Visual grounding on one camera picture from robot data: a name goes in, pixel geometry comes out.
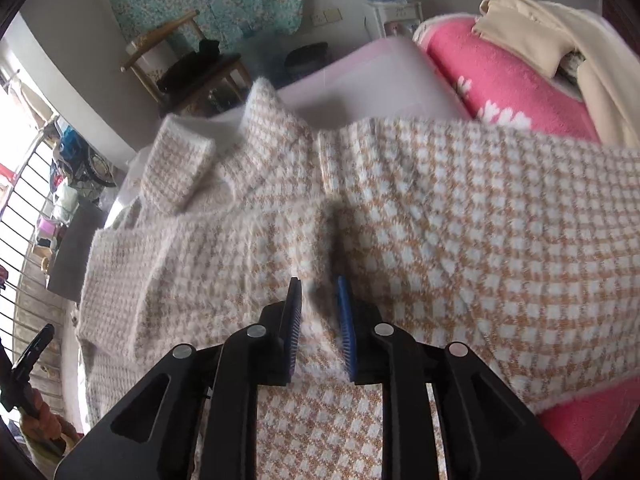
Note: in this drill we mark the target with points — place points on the beige white houndstooth sweater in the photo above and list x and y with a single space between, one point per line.
450 235

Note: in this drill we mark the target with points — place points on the wooden chair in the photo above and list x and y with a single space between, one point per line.
220 72

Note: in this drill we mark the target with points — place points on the pink floral blanket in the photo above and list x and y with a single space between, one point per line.
500 75

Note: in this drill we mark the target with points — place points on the metal balcony railing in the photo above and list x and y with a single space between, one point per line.
20 200

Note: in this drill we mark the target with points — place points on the pale pink printed bed sheet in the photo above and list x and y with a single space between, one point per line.
380 80

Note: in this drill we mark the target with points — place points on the white water dispenser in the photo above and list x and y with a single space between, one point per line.
395 20

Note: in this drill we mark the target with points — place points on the grey board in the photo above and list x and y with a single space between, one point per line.
75 250

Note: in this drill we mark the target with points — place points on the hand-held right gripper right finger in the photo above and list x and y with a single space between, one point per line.
346 320

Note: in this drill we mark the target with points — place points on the black cloth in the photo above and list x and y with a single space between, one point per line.
190 67

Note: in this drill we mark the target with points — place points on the pale grey garment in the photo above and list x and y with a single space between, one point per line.
570 65

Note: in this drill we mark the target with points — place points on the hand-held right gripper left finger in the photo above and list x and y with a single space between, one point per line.
292 320

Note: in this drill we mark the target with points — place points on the wheelchair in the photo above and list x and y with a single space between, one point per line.
97 167

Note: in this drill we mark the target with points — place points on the person's left hand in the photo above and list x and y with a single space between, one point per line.
45 422

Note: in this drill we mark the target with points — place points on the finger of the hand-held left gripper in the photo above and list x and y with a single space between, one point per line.
35 352

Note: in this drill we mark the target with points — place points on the cream garment pile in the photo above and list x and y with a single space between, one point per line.
540 25

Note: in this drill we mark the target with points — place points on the black basket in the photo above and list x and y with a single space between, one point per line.
306 60

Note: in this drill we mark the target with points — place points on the hanging beige clothes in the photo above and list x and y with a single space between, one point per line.
30 97

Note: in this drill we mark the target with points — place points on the white wall socket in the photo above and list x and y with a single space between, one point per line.
326 16

